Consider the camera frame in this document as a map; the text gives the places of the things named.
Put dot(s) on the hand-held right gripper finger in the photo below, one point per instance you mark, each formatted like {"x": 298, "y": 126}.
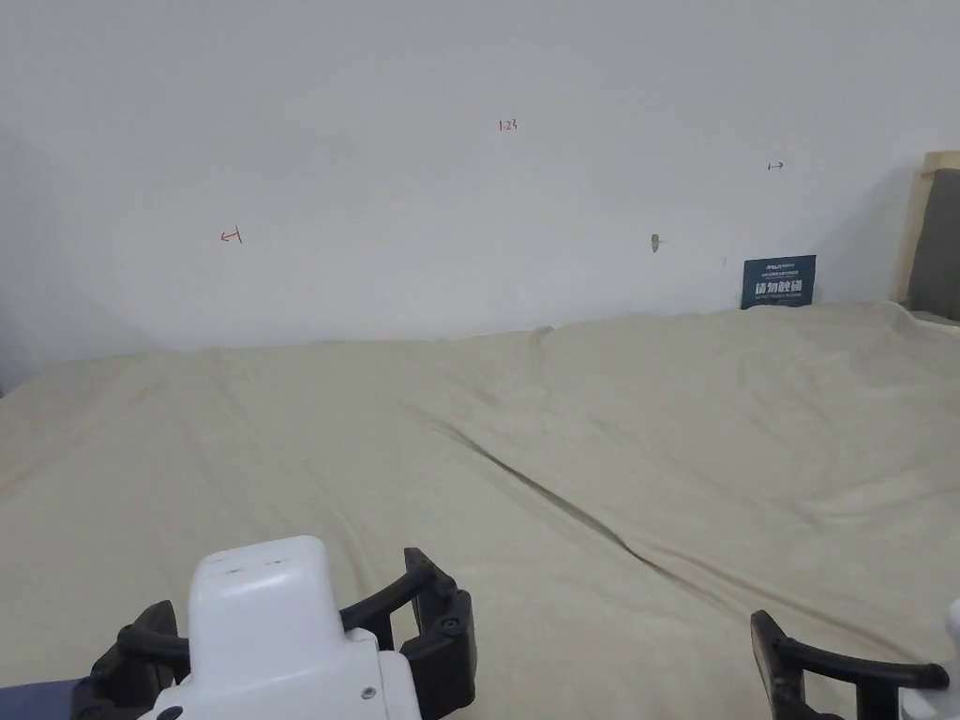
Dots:
{"x": 795, "y": 675}

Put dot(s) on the bed with beige sheet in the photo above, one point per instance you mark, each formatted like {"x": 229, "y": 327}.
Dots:
{"x": 585, "y": 420}

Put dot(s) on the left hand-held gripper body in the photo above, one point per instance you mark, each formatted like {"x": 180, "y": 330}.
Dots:
{"x": 270, "y": 637}

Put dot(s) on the dark blue sign card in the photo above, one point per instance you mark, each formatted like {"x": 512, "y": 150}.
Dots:
{"x": 778, "y": 285}

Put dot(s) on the dark blue garment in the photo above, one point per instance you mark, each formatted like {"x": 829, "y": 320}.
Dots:
{"x": 37, "y": 701}

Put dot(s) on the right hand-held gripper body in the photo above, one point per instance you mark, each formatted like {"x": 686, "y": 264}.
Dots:
{"x": 937, "y": 705}

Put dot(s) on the grey padded headboard, beige frame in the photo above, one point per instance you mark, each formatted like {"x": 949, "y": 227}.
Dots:
{"x": 937, "y": 240}

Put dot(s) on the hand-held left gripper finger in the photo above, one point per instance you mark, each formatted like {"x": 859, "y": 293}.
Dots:
{"x": 442, "y": 645}
{"x": 127, "y": 671}

